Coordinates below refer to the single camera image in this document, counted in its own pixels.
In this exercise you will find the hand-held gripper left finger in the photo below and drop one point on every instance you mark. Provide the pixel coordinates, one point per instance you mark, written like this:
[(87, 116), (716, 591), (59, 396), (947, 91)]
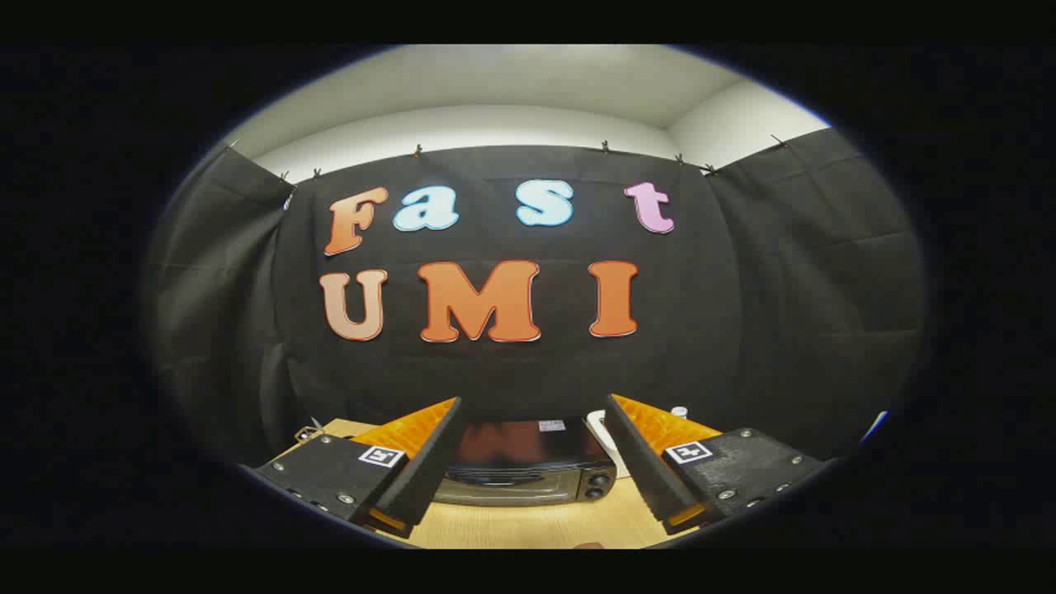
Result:
[(425, 470)]

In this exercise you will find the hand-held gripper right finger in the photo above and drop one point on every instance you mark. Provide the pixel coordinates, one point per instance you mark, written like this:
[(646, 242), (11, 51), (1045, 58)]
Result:
[(643, 470)]

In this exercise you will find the black toaster oven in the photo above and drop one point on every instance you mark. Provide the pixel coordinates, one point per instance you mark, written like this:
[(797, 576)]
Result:
[(528, 462)]

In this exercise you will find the white pop-up toaster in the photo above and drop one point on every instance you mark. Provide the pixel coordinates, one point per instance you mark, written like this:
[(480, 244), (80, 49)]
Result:
[(601, 429)]

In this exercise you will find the black backdrop cloth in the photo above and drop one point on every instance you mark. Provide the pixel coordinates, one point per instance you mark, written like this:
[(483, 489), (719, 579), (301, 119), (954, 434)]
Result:
[(511, 371)]

